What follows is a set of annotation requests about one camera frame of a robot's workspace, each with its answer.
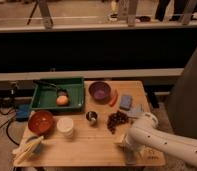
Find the grey board eraser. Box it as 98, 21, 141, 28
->
125, 151, 136, 165

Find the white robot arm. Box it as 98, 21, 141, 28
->
121, 112, 197, 167

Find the green plastic tray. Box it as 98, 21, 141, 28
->
30, 77, 85, 112

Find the purple bowl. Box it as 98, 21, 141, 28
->
88, 81, 111, 101

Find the orange carrot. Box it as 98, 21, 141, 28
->
109, 90, 118, 107

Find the small metal cup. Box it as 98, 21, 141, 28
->
86, 111, 98, 125

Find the blue sponge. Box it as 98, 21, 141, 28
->
119, 95, 132, 110

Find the dark grape bunch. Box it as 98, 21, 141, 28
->
107, 111, 129, 134

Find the orange round fruit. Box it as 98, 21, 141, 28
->
56, 95, 69, 106

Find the black ladle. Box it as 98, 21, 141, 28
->
34, 80, 68, 97

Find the white plastic cup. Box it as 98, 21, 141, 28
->
57, 117, 74, 137

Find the wooden board table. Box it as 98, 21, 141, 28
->
13, 80, 167, 168

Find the red-brown bowl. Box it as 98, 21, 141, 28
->
28, 110, 54, 135

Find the blue power box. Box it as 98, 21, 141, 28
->
16, 104, 30, 122

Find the yellow banana bunch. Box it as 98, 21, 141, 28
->
12, 136, 44, 164

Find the metal window rail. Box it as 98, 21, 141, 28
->
0, 68, 183, 82

